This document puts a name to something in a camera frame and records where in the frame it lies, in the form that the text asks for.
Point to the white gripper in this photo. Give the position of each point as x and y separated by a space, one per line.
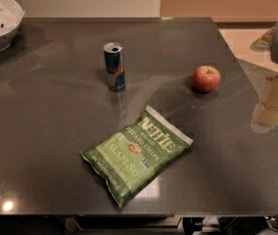
265 115

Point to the green jalapeno chip bag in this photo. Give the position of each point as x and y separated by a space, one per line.
133 156

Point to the red apple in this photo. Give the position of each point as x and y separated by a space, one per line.
206 78

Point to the blue silver energy drink can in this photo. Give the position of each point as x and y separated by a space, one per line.
114 65

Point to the white bowl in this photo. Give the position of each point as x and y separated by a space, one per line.
8 32

